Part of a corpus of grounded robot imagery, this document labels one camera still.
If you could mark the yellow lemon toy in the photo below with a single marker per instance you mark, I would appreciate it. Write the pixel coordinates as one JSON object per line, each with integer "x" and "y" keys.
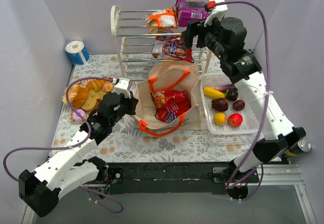
{"x": 219, "y": 118}

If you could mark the purple snack bag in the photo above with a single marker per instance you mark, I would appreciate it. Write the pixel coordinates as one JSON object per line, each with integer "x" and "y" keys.
{"x": 190, "y": 10}

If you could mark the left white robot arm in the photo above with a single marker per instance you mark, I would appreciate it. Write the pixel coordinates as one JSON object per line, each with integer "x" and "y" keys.
{"x": 42, "y": 188}

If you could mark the red candy bag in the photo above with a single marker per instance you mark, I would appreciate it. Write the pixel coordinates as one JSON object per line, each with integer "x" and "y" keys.
{"x": 171, "y": 47}

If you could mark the large red snack bag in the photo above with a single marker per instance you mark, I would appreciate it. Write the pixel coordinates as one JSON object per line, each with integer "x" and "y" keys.
{"x": 170, "y": 105}

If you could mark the metal can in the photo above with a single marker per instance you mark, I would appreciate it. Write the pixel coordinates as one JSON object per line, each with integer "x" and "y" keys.
{"x": 304, "y": 145}

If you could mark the canvas tote bag orange handles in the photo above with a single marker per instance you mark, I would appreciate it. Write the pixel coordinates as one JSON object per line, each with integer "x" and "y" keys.
{"x": 172, "y": 79}

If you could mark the red apple toy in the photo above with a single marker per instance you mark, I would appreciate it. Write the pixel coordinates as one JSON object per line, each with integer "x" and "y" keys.
{"x": 235, "y": 120}

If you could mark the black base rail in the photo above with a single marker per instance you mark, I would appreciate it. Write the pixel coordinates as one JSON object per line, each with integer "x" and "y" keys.
{"x": 166, "y": 177}

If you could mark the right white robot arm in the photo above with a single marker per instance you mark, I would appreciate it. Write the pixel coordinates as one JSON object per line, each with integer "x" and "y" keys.
{"x": 279, "y": 134}

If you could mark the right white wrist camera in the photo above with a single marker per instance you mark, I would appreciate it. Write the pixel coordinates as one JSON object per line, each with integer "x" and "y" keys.
{"x": 216, "y": 11}

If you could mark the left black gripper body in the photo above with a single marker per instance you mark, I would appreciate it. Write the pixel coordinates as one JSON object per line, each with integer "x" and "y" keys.
{"x": 132, "y": 103}

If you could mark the dark red beet toy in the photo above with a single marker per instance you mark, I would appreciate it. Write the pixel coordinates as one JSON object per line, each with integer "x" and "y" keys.
{"x": 220, "y": 104}

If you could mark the toilet paper roll blue wrap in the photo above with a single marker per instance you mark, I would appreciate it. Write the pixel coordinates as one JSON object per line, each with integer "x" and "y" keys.
{"x": 77, "y": 52}

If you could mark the bread loaf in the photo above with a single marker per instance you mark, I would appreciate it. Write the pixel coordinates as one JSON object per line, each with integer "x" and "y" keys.
{"x": 77, "y": 95}

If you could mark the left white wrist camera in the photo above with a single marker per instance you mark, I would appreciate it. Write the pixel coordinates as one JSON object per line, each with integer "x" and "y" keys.
{"x": 122, "y": 86}

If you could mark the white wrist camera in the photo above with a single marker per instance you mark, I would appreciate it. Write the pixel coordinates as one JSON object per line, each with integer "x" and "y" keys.
{"x": 122, "y": 86}
{"x": 216, "y": 11}

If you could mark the orange snack packet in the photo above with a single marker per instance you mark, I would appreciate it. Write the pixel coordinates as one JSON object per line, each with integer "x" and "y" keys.
{"x": 165, "y": 18}

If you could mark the pink donut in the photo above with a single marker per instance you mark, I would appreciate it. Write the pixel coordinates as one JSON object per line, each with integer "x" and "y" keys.
{"x": 78, "y": 115}

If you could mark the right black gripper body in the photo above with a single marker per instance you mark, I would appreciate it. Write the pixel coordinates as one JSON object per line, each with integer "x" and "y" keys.
{"x": 191, "y": 32}

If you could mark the dark plum toy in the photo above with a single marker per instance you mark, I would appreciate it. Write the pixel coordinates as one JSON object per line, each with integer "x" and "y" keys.
{"x": 239, "y": 105}

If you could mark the peach plastic grocery bag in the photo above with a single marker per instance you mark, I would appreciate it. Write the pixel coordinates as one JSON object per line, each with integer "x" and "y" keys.
{"x": 163, "y": 66}

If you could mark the yellow squash toy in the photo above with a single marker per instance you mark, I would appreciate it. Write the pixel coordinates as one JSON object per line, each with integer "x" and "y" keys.
{"x": 213, "y": 93}

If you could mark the white metal shelf rack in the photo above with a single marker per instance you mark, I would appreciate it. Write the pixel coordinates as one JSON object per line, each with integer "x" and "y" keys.
{"x": 134, "y": 43}

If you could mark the purple eggplant toy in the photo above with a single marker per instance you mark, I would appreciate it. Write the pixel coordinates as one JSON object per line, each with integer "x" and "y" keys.
{"x": 224, "y": 88}

